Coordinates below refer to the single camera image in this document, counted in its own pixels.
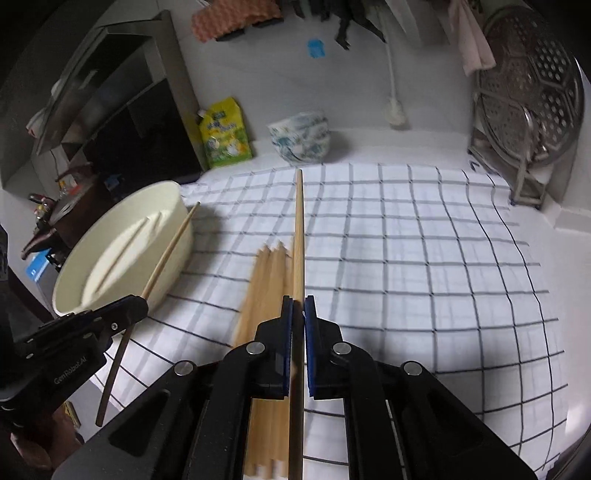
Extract white black checked cloth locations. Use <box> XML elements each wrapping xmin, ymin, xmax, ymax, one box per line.
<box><xmin>90</xmin><ymin>164</ymin><xmax>571</xmax><ymax>480</ymax></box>

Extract dark cooking pot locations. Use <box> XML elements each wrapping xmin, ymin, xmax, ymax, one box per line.
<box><xmin>21</xmin><ymin>161</ymin><xmax>118</xmax><ymax>265</ymax></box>

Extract yellow green detergent pouch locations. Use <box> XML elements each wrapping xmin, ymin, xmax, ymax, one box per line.
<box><xmin>198</xmin><ymin>97</ymin><xmax>254</xmax><ymax>169</ymax></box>

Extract black hanging utensils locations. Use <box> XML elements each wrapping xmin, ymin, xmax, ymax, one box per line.
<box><xmin>314</xmin><ymin>0</ymin><xmax>389</xmax><ymax>50</ymax></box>

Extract orange knitted cloth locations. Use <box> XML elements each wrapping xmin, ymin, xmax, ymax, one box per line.
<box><xmin>191</xmin><ymin>0</ymin><xmax>282</xmax><ymax>43</ymax></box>

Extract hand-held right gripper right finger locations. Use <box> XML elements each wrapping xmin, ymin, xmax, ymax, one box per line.
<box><xmin>302</xmin><ymin>295</ymin><xmax>539</xmax><ymax>480</ymax></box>

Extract blue box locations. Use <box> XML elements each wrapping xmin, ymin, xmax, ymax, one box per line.
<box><xmin>26</xmin><ymin>251</ymin><xmax>55</xmax><ymax>282</ymax></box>

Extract perforated metal steamer plate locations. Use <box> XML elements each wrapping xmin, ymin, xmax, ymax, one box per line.
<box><xmin>475</xmin><ymin>7</ymin><xmax>585</xmax><ymax>164</ymax></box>

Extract pink towel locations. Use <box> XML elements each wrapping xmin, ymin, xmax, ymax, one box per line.
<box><xmin>448</xmin><ymin>0</ymin><xmax>497</xmax><ymax>77</ymax></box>

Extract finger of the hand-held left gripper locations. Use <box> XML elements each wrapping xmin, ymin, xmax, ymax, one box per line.
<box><xmin>69</xmin><ymin>294</ymin><xmax>150</xmax><ymax>344</ymax></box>

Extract cream plastic basin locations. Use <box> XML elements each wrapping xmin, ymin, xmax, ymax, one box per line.
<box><xmin>52</xmin><ymin>181</ymin><xmax>194</xmax><ymax>319</ymax></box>

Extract white cable with plug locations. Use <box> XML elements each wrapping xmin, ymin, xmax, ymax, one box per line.
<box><xmin>379</xmin><ymin>9</ymin><xmax>409</xmax><ymax>128</ymax></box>

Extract blue patterned ceramic bowl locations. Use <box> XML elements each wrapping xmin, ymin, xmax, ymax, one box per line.
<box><xmin>272</xmin><ymin>134</ymin><xmax>332</xmax><ymax>165</ymax></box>
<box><xmin>268</xmin><ymin>111</ymin><xmax>329</xmax><ymax>141</ymax></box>

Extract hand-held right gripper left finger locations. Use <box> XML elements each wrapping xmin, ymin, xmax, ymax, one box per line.
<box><xmin>85</xmin><ymin>295</ymin><xmax>296</xmax><ymax>480</ymax></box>

